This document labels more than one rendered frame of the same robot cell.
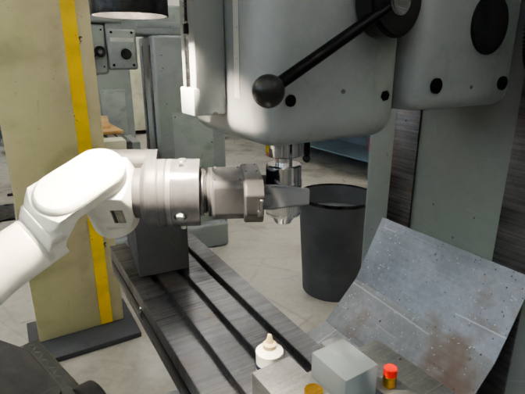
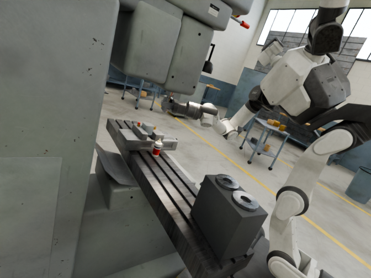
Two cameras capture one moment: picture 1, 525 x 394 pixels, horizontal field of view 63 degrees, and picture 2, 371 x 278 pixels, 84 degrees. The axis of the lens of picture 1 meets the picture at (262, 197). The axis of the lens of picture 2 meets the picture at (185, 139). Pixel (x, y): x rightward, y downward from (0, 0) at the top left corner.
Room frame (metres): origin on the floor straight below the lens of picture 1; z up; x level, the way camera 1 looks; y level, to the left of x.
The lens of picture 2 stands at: (1.62, -0.04, 1.45)
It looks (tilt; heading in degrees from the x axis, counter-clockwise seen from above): 20 degrees down; 171
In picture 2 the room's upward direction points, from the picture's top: 19 degrees clockwise
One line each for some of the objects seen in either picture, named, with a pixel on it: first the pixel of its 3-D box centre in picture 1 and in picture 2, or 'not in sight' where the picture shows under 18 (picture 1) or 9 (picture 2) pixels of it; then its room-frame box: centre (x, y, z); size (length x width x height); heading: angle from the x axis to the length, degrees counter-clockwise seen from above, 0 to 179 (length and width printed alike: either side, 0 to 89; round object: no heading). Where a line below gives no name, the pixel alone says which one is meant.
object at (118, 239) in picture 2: not in sight; (136, 221); (0.54, -0.01, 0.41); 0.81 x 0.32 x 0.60; 121
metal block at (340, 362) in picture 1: (343, 378); (147, 128); (0.44, -0.10, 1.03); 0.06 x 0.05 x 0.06; 33
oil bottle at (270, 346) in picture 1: (269, 366); (157, 146); (0.53, -0.01, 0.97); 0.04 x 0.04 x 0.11
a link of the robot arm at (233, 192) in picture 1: (215, 193); (183, 108); (0.55, 0.06, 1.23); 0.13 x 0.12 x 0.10; 6
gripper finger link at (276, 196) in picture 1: (285, 197); not in sight; (0.52, -0.03, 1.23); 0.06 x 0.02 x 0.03; 96
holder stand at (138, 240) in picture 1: (153, 219); (225, 211); (1.03, 0.28, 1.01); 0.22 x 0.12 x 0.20; 24
